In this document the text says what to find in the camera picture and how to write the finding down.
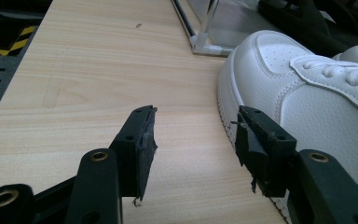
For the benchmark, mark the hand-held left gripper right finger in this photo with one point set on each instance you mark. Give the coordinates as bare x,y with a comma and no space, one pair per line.
267,155

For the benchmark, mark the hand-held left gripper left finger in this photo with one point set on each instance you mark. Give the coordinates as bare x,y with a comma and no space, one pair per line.
133,152

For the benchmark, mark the grey metal shoe rack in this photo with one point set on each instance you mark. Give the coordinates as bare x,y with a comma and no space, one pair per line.
230,21

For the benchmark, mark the yellow black striped stand base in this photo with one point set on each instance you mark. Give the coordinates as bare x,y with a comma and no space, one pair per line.
15,43

